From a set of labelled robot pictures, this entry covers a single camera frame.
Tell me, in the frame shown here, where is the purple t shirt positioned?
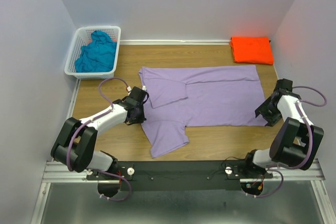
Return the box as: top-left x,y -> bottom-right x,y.
139,65 -> 266,158

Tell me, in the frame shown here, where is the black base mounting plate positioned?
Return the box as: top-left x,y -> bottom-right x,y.
86,159 -> 274,192

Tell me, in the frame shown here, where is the aluminium rail frame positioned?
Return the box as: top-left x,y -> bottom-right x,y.
31,159 -> 335,223

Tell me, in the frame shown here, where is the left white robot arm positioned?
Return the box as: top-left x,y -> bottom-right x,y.
50,87 -> 149,180

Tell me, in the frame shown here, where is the folded orange t shirt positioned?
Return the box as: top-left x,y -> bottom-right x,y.
229,37 -> 274,65

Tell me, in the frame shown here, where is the white plastic laundry basket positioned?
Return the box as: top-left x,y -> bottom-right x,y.
64,25 -> 121,80

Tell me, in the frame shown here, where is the teal t shirt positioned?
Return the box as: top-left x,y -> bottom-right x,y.
75,30 -> 117,73

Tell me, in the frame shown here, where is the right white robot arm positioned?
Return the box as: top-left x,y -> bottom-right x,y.
241,79 -> 327,178

